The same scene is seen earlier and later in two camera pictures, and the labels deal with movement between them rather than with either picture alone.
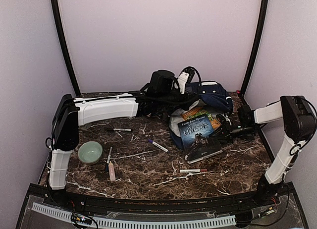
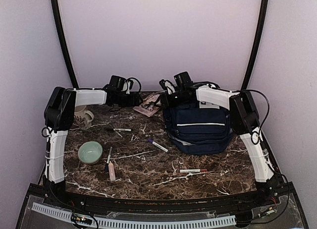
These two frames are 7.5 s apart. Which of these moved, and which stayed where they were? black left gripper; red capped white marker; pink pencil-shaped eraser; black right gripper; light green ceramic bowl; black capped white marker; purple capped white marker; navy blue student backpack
Moved: black right gripper; black left gripper; navy blue student backpack
Stayed: pink pencil-shaped eraser; purple capped white marker; red capped white marker; light green ceramic bowl; black capped white marker
